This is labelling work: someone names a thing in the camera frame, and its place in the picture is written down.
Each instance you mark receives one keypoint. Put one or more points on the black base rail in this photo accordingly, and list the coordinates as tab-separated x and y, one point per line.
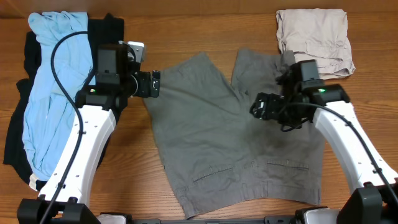
211	221

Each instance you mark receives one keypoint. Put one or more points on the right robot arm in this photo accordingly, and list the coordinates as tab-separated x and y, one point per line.
372	182

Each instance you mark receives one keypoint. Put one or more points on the folded beige shorts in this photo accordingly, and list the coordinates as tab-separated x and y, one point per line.
317	34

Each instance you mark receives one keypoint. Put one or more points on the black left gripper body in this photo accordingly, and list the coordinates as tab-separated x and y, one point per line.
143	88

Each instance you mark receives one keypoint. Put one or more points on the light blue garment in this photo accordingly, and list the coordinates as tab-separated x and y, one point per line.
65	58

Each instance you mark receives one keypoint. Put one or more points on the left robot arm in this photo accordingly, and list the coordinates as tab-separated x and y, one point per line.
65	198

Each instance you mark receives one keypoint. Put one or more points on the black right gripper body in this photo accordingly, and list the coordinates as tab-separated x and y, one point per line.
277	109

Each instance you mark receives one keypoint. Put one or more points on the grey shorts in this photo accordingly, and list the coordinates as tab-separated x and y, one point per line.
214	152

